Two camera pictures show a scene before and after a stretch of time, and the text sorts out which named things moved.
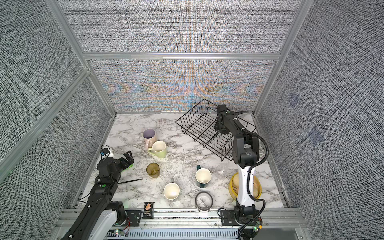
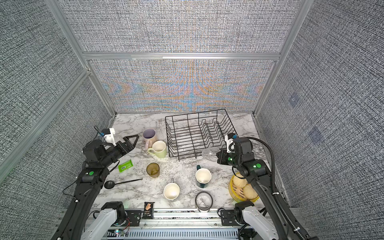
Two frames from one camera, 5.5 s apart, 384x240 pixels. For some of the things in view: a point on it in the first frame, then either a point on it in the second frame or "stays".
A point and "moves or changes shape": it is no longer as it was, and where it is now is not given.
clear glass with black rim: (204, 201) stays
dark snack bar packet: (148, 210) stays
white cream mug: (171, 190) stays
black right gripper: (216, 128) to (222, 159)
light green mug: (159, 148) stays
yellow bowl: (233, 186) stays
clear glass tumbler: (222, 170) to (210, 154)
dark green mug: (203, 177) stays
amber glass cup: (153, 169) stays
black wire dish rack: (198, 123) moves or changes shape
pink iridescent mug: (149, 136) stays
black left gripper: (129, 159) to (129, 146)
